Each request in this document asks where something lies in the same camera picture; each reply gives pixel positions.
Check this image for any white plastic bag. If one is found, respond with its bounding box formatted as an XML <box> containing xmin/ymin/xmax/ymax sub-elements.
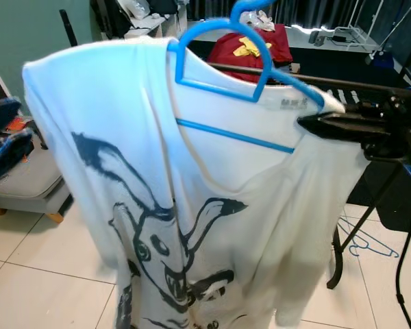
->
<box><xmin>243</xmin><ymin>8</ymin><xmax>276</xmax><ymax>32</ymax></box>

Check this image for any dark pleated curtain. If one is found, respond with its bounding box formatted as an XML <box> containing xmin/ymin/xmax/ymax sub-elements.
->
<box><xmin>178</xmin><ymin>0</ymin><xmax>371</xmax><ymax>28</ymax></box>

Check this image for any blue plastic clothes hanger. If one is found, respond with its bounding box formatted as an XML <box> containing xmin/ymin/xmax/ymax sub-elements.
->
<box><xmin>168</xmin><ymin>0</ymin><xmax>327</xmax><ymax>154</ymax></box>
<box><xmin>339</xmin><ymin>218</ymin><xmax>401</xmax><ymax>258</ymax></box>

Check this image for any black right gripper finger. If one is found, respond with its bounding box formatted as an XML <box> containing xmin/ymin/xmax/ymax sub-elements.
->
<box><xmin>297</xmin><ymin>118</ymin><xmax>381</xmax><ymax>145</ymax></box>
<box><xmin>319</xmin><ymin>106</ymin><xmax>395</xmax><ymax>127</ymax></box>

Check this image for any white shelf unit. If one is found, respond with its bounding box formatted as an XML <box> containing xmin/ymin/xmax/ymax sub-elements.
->
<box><xmin>123</xmin><ymin>3</ymin><xmax>186</xmax><ymax>38</ymax></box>

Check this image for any white printed t-shirt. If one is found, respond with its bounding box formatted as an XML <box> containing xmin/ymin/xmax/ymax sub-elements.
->
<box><xmin>23</xmin><ymin>36</ymin><xmax>371</xmax><ymax>329</ymax></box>

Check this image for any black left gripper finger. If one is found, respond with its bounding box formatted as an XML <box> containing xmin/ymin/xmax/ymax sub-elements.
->
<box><xmin>0</xmin><ymin>130</ymin><xmax>36</xmax><ymax>187</ymax></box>
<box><xmin>0</xmin><ymin>97</ymin><xmax>23</xmax><ymax>136</ymax></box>

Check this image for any black backpack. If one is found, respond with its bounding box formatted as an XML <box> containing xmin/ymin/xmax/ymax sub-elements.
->
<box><xmin>89</xmin><ymin>0</ymin><xmax>129</xmax><ymax>38</ymax></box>

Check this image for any red shirt with yellow print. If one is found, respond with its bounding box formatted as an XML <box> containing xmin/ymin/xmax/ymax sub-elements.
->
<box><xmin>211</xmin><ymin>27</ymin><xmax>294</xmax><ymax>84</ymax></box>

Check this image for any grey cushioned ottoman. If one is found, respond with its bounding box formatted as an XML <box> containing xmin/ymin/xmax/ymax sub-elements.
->
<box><xmin>0</xmin><ymin>130</ymin><xmax>75</xmax><ymax>224</ymax></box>

